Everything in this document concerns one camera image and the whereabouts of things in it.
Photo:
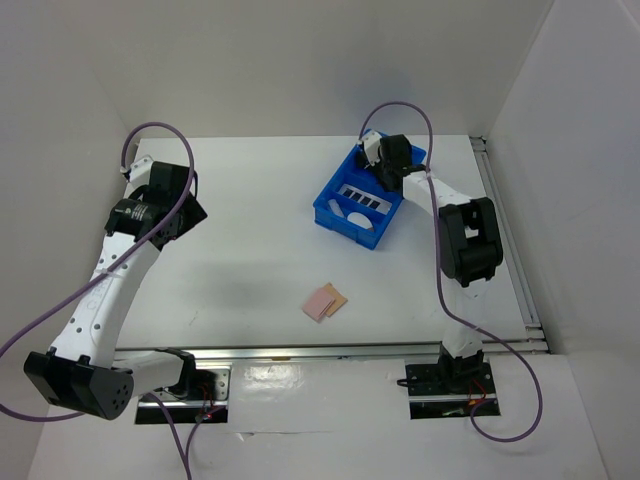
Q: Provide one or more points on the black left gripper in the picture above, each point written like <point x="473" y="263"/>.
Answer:
<point x="194" y="214"/>

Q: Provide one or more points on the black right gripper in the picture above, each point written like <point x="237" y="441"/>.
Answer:
<point x="377" y="165"/>

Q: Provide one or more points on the bobby pin card pack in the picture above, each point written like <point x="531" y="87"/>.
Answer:
<point x="365" y="199"/>

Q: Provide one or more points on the white tube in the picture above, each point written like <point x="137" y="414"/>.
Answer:
<point x="336" y="209"/>

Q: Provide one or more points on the pink blotting paper pad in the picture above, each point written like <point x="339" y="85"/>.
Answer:
<point x="318" y="304"/>

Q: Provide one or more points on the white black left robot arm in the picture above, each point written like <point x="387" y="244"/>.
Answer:
<point x="79" y="371"/>

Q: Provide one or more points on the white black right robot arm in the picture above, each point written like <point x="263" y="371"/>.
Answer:
<point x="468" y="247"/>

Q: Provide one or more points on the blue plastic organizer bin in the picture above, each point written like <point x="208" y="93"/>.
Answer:
<point x="349" y="173"/>

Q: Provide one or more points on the tan blotting paper pad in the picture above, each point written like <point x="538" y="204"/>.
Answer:
<point x="339" y="300"/>

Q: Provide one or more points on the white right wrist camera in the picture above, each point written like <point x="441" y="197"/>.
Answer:
<point x="368" y="149"/>

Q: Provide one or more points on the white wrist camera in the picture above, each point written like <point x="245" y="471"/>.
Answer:
<point x="368" y="149"/>
<point x="138" y="172"/>

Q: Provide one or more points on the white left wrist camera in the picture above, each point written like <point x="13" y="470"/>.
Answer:
<point x="138" y="172"/>

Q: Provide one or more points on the aluminium side rail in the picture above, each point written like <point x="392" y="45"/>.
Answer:
<point x="534" y="329"/>

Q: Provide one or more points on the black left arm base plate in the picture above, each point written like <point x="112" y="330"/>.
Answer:
<point x="207" y="399"/>

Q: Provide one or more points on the aluminium table edge rail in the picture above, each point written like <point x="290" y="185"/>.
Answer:
<point x="333" y="352"/>

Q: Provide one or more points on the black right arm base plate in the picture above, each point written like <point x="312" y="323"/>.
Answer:
<point x="431" y="397"/>

